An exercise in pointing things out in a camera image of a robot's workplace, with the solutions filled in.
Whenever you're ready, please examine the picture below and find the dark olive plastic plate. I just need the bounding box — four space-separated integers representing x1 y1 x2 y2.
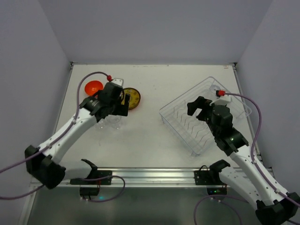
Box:
124 88 141 110

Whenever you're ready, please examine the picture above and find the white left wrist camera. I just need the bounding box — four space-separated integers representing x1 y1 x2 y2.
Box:
112 78 124 87

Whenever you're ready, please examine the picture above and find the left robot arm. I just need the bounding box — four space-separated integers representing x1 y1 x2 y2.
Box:
24 78 130 189

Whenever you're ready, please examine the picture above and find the white wire dish rack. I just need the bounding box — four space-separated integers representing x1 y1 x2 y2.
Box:
159 77 251 156

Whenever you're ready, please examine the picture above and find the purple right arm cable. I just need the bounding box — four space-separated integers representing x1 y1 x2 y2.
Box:
194 90 300 225

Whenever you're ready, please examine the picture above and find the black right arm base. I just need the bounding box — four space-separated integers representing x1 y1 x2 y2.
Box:
194 159 231 195

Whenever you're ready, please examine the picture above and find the clear plastic cup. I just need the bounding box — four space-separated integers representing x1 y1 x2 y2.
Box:
209 84 221 94
105 115 122 129
94 120 107 129

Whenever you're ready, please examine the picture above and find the orange plastic bowl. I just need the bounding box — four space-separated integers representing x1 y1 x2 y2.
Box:
84 80 104 96

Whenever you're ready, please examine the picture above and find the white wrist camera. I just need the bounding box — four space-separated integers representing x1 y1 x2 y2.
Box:
210 90 232 106
112 78 124 87

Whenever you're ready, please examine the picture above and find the aluminium mounting rail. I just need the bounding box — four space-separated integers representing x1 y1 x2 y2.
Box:
30 166 277 188

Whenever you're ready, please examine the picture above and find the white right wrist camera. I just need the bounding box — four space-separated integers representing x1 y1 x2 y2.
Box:
210 90 232 106

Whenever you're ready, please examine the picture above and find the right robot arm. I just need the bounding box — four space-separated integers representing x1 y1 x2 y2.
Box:
187 96 300 225

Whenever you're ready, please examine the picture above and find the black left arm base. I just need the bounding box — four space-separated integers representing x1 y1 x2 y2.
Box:
70 159 113 200

